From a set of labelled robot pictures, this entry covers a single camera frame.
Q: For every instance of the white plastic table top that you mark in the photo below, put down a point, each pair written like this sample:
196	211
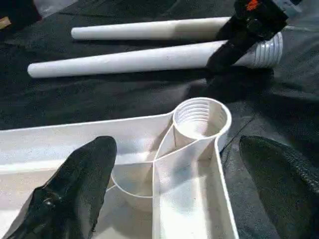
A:
179	199

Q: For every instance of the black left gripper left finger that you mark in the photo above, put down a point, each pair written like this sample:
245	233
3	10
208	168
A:
69	194

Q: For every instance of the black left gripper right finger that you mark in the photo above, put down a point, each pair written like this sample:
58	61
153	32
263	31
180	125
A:
286	186

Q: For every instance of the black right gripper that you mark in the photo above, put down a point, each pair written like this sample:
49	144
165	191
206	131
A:
261	17

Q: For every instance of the white plastic table leg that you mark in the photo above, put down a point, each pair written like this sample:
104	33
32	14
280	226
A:
124	61
137	30

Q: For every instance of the black cabinet with gold label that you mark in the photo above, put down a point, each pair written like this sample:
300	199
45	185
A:
22	10

